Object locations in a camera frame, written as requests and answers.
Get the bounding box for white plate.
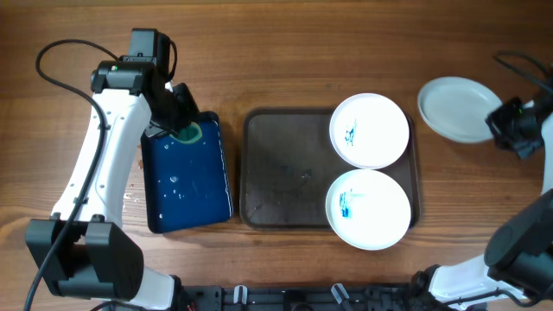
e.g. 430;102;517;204
325;169;411;251
328;93;410;169

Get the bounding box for green yellow sponge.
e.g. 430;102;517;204
170;122;203;144

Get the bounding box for blue water tray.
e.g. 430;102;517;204
141;111;234;233

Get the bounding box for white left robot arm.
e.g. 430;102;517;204
25;29;199;310

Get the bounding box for dark brown serving tray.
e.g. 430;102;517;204
239;106;423;230

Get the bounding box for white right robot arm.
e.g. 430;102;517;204
407;83;552;310

